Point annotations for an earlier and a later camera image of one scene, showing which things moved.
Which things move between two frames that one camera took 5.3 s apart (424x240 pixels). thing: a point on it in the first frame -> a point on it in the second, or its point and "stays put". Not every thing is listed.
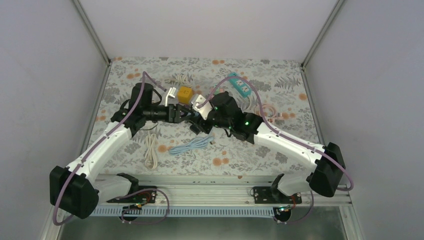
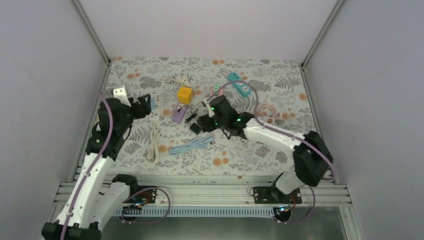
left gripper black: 174,116 -> 146,108
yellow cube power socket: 185,94 stays put
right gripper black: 206,128 stays put
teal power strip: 240,84 stays put
